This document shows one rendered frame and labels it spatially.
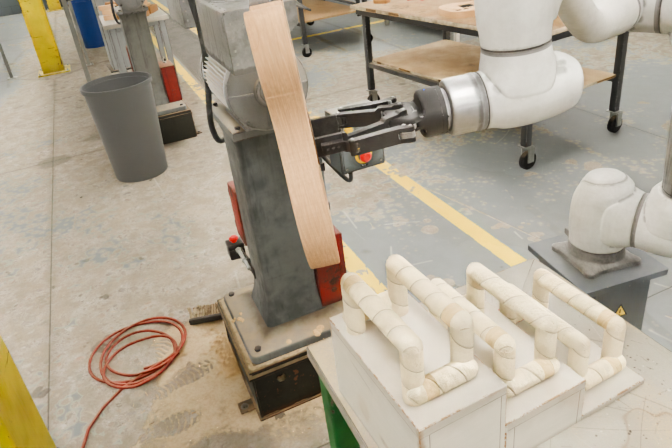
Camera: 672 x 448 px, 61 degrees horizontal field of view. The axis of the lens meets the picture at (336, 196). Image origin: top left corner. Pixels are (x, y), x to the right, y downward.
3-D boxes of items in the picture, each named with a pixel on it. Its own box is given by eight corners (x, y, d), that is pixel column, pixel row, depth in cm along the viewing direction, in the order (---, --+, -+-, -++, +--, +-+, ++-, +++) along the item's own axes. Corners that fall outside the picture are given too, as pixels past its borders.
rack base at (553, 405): (405, 360, 109) (402, 323, 104) (473, 327, 115) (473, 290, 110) (505, 468, 87) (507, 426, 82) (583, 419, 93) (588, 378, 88)
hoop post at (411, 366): (397, 394, 80) (393, 343, 75) (416, 385, 81) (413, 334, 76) (410, 410, 77) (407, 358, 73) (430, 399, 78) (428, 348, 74)
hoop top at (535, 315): (462, 277, 102) (462, 262, 100) (476, 270, 103) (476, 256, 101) (546, 342, 86) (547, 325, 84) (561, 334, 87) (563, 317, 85)
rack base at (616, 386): (472, 328, 114) (472, 324, 114) (529, 300, 120) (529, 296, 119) (582, 422, 92) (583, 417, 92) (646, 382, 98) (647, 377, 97)
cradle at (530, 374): (492, 391, 88) (493, 376, 86) (547, 361, 92) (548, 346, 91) (508, 405, 85) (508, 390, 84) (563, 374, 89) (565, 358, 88)
